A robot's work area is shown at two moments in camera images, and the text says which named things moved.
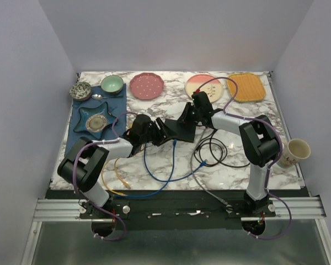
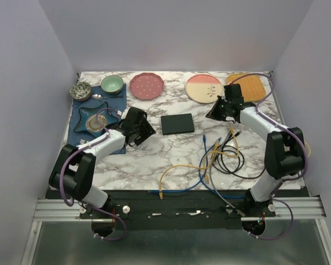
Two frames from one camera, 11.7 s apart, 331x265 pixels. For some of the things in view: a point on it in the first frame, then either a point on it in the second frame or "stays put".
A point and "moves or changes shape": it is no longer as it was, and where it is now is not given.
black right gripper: x=184 y=117 → x=213 y=114
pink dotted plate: x=146 y=85 stays put
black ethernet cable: x=219 y=161 → x=239 y=168
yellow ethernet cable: x=106 y=186 → x=205 y=167
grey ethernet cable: x=193 y=175 → x=222 y=144
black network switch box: x=184 y=132 moves or changes shape
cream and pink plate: x=214 y=89 stays put
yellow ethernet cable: x=119 y=175 → x=219 y=154
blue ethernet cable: x=204 y=163 → x=199 y=180
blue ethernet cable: x=165 y=185 → x=202 y=178
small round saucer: x=96 y=123 stays put
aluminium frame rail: x=302 y=208 stays put
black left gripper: x=163 y=133 → x=148 y=131
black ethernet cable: x=211 y=138 → x=229 y=150
